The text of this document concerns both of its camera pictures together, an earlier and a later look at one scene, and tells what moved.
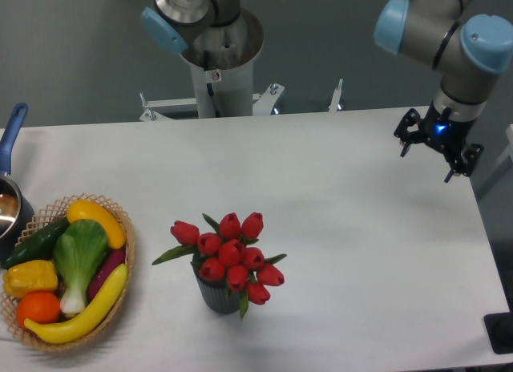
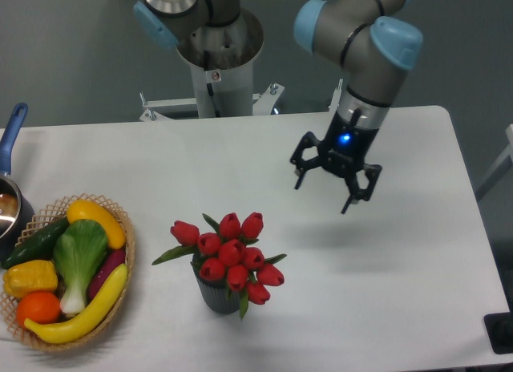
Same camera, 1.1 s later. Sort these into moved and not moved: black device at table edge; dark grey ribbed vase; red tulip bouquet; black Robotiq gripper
Moved: black Robotiq gripper
Not moved: dark grey ribbed vase; red tulip bouquet; black device at table edge
